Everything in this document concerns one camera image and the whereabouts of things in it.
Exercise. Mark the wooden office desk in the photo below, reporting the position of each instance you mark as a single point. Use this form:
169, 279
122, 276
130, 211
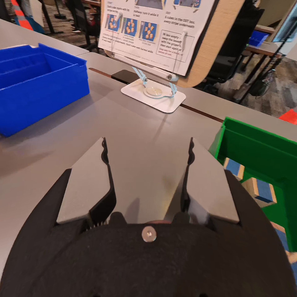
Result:
266, 50

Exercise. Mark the blue-striped wooden cube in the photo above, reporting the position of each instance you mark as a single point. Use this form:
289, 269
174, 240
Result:
262, 192
280, 236
234, 168

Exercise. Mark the orange traffic cone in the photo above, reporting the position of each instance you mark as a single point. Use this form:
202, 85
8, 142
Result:
290, 117
17, 9

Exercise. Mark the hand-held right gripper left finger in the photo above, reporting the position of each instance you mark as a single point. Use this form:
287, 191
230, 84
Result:
88, 185

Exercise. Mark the small blue storage bin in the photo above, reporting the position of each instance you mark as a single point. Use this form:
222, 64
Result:
257, 39

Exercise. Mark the green plastic bin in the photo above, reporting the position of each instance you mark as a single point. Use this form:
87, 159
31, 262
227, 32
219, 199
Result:
255, 143

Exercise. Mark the instruction sheet on stand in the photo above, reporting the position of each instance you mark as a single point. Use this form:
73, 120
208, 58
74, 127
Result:
162, 102

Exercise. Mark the blue plastic bin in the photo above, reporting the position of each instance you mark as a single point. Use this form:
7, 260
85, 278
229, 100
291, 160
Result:
46, 97

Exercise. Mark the black office chair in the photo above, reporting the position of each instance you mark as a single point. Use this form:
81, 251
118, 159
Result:
80, 11
232, 58

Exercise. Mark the printed instruction sheet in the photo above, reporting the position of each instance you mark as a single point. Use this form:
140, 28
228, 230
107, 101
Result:
150, 46

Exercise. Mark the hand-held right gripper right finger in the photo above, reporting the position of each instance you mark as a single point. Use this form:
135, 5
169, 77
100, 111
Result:
208, 185

